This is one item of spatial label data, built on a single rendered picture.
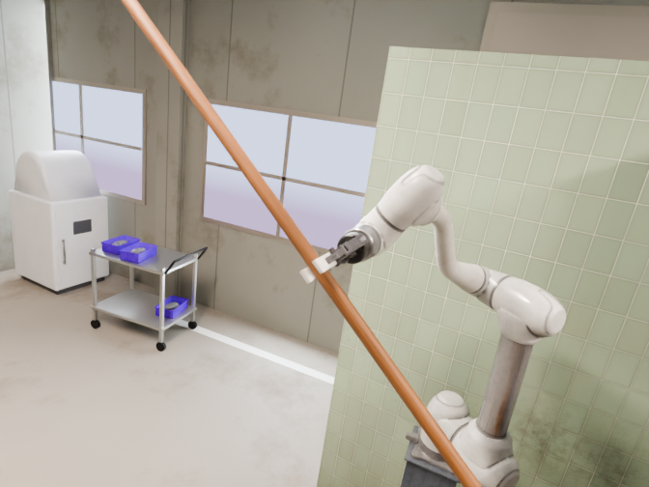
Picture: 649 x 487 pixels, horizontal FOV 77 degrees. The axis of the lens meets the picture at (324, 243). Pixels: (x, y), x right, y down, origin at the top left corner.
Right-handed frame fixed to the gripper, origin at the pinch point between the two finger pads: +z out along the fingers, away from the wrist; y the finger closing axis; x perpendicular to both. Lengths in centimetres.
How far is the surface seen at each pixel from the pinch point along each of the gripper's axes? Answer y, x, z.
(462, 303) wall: 22, -47, -122
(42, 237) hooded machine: 366, 220, -170
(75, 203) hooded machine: 326, 231, -197
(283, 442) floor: 197, -73, -139
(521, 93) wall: -52, 15, -122
